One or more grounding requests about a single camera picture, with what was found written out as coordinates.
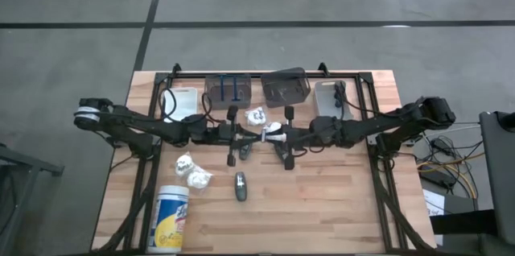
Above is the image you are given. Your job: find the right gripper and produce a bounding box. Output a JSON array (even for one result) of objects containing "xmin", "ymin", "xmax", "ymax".
[{"xmin": 263, "ymin": 105, "xmax": 313, "ymax": 171}]

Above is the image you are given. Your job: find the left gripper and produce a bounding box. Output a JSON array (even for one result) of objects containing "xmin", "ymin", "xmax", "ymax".
[{"xmin": 209, "ymin": 105, "xmax": 265, "ymax": 167}]

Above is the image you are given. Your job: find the white paper ball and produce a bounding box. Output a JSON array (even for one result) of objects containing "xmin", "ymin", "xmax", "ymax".
[{"xmin": 245, "ymin": 106, "xmax": 269, "ymax": 127}]

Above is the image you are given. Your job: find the smoky transparent plastic bin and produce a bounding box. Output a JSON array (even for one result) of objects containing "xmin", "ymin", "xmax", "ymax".
[
  {"xmin": 260, "ymin": 66, "xmax": 312, "ymax": 109},
  {"xmin": 204, "ymin": 72, "xmax": 253, "ymax": 110}
]

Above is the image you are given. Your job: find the light grey plastic bin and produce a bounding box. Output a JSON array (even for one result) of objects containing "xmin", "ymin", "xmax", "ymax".
[{"xmin": 313, "ymin": 80, "xmax": 355, "ymax": 122}]

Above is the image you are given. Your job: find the small black bottle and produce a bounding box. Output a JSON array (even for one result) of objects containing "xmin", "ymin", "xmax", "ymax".
[{"xmin": 332, "ymin": 81, "xmax": 348, "ymax": 108}]

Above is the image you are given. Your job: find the white plastic bin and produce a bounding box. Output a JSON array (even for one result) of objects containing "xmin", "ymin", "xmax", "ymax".
[{"xmin": 163, "ymin": 86, "xmax": 199, "ymax": 123}]

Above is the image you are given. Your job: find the white yellow wipes canister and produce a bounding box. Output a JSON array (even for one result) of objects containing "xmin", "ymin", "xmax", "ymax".
[{"xmin": 146, "ymin": 184, "xmax": 190, "ymax": 254}]

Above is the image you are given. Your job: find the black power strip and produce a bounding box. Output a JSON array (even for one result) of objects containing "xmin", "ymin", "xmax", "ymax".
[{"xmin": 420, "ymin": 165, "xmax": 458, "ymax": 189}]

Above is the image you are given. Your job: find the white paper sheet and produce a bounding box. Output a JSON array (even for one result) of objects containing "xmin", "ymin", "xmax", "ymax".
[{"xmin": 422, "ymin": 189, "xmax": 446, "ymax": 217}]

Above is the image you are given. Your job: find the dark grey side table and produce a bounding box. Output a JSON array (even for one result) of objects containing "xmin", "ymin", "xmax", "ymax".
[{"xmin": 480, "ymin": 110, "xmax": 515, "ymax": 256}]

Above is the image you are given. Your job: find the grey metal stand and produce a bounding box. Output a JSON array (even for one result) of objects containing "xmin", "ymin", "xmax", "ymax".
[{"xmin": 0, "ymin": 142, "xmax": 65, "ymax": 256}]

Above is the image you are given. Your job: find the black aluminium table frame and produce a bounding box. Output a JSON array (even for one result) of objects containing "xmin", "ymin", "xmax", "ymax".
[{"xmin": 90, "ymin": 62, "xmax": 438, "ymax": 255}]

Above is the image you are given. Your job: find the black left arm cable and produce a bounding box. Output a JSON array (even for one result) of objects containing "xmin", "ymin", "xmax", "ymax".
[{"xmin": 159, "ymin": 86, "xmax": 220, "ymax": 126}]

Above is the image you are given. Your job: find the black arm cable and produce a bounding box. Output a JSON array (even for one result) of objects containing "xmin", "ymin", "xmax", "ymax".
[
  {"xmin": 159, "ymin": 86, "xmax": 220, "ymax": 126},
  {"xmin": 336, "ymin": 82, "xmax": 387, "ymax": 118}
]

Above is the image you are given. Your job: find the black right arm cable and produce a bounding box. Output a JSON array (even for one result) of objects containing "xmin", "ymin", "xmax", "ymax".
[{"xmin": 336, "ymin": 82, "xmax": 387, "ymax": 118}]

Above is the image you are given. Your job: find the black floor cable tangle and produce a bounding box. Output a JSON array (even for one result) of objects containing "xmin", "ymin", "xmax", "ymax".
[{"xmin": 414, "ymin": 138, "xmax": 484, "ymax": 200}]

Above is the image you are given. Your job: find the yellow floor cable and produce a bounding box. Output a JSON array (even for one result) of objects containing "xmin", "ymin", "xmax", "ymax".
[{"xmin": 416, "ymin": 151, "xmax": 486, "ymax": 200}]

